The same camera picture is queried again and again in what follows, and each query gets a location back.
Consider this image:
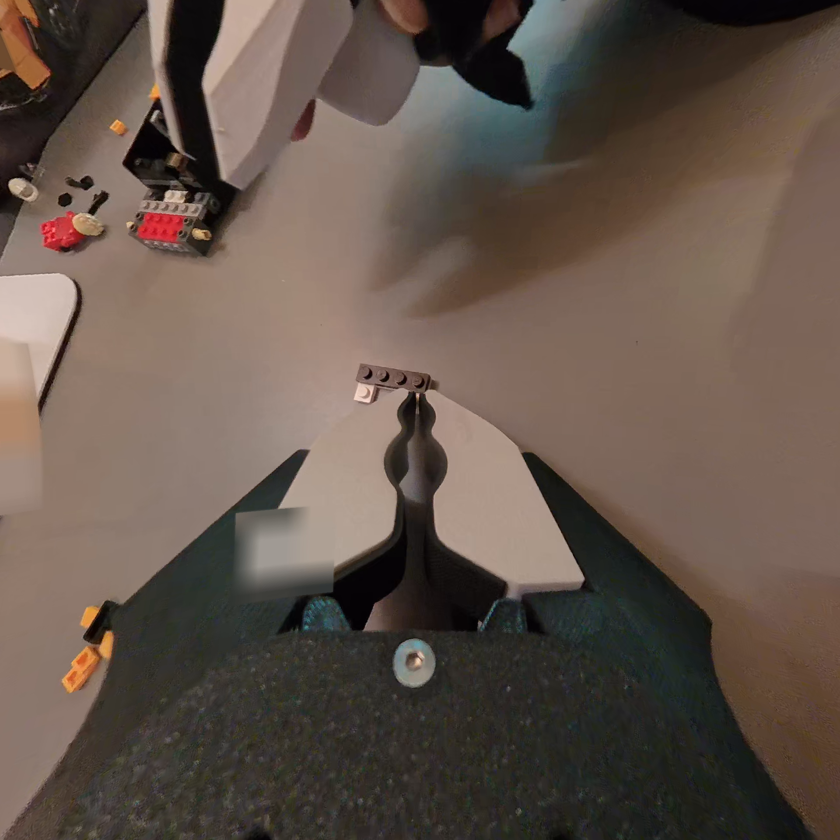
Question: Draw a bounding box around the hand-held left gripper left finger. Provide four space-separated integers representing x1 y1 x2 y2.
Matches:
280 392 409 630

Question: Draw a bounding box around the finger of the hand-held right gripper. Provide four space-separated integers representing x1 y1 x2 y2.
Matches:
147 0 224 182
203 0 355 193

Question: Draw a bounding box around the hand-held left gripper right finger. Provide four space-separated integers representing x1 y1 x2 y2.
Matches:
415 390 586 627

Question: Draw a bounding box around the partly built lego car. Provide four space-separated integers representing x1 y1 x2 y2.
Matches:
122 85 238 257

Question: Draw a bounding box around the lego set box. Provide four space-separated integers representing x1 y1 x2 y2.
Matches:
0 0 147 253

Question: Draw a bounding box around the red lego brick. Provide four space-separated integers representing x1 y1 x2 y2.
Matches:
41 211 83 252

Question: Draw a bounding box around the pile of mixed small lego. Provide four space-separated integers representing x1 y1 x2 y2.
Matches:
62 600 116 693

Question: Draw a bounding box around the person's right hand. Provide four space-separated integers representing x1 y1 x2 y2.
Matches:
382 0 524 42

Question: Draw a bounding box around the white tray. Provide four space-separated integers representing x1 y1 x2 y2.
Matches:
0 273 81 411

